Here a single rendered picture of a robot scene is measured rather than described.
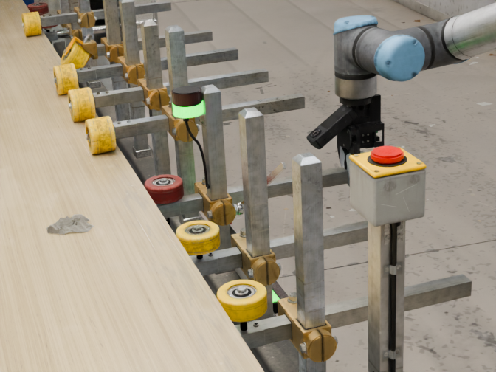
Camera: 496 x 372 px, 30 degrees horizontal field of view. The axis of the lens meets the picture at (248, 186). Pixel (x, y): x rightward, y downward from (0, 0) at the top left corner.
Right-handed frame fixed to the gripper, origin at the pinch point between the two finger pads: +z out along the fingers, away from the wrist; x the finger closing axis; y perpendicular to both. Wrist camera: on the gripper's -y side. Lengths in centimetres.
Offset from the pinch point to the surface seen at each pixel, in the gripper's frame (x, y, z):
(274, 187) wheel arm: -1.5, -18.0, -2.7
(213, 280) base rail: -8.5, -34.9, 12.6
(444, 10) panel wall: 413, 268, 72
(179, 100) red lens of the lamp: -6.2, -38.3, -27.0
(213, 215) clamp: -8.4, -33.8, -2.3
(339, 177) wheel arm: -1.5, -2.8, -2.2
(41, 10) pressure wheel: 196, -41, -6
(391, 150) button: -80, -31, -41
